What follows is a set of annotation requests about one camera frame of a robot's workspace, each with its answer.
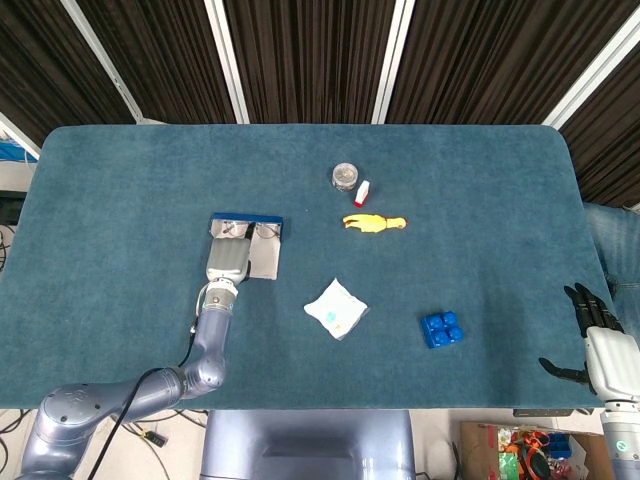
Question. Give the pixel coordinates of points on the blue glasses case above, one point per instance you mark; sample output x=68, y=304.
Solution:
x=265, y=260

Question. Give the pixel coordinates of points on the black box device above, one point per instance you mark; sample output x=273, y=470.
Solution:
x=11, y=207

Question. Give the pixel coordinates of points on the metal table bracket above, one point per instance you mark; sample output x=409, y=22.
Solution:
x=550, y=412

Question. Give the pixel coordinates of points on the thin metal-frame eyeglasses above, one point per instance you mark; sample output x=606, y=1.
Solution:
x=267, y=231

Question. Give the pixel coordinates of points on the yellow black small tool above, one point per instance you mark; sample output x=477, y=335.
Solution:
x=154, y=439

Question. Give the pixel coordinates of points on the white frame post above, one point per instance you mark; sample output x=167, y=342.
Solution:
x=107, y=62
x=590, y=80
x=392, y=60
x=20, y=136
x=227, y=60

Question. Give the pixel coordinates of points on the grey blue robot torso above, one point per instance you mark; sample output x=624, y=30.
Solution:
x=305, y=445

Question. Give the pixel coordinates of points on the cardboard box of toys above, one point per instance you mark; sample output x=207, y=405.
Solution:
x=480, y=445

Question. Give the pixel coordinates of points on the clear round jar of clips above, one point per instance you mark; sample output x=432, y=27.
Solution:
x=344, y=175

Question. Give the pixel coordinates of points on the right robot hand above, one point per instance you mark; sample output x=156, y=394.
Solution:
x=615, y=360

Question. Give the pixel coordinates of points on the blue toy building brick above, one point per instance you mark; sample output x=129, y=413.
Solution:
x=440, y=332

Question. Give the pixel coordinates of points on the white plastic packet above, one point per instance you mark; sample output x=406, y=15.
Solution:
x=335, y=307

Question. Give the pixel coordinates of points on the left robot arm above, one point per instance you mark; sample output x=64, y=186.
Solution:
x=210, y=345

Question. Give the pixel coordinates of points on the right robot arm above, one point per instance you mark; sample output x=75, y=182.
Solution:
x=622, y=440

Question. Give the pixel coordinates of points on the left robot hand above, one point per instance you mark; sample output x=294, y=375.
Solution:
x=227, y=260

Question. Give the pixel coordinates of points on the white and red block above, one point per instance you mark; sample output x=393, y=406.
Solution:
x=362, y=195

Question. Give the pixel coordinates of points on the blue denim cloth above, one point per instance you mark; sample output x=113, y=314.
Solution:
x=617, y=240

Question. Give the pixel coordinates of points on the blue velvet table cloth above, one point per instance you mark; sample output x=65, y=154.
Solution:
x=150, y=175

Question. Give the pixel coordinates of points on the dark pleated curtain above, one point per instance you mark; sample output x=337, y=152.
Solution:
x=310, y=60

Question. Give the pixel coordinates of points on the yellow rubber chicken toy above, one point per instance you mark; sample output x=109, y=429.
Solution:
x=372, y=223

